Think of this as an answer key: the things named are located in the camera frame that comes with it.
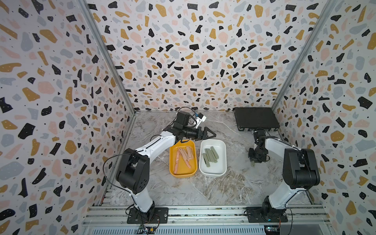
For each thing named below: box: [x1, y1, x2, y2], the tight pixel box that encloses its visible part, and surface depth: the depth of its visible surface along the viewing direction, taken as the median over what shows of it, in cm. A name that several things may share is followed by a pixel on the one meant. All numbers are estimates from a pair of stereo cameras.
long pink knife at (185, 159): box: [178, 147, 192, 169], surface depth 94 cm
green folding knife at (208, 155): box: [204, 148, 213, 163], surface depth 97 cm
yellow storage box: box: [169, 139, 198, 179], surface depth 94 cm
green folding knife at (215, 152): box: [210, 145, 220, 160], surface depth 99 cm
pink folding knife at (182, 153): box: [179, 148, 188, 161], surface depth 97 cm
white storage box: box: [198, 139, 228, 178], surface depth 94 cm
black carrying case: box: [234, 106, 281, 132], surface depth 115 cm
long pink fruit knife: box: [173, 149, 180, 175], surface depth 94 cm
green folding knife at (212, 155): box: [207, 148, 218, 164], surface depth 97 cm
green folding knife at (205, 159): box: [202, 152, 211, 168], surface depth 95 cm
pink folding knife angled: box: [186, 145, 194, 160], surface depth 97 cm
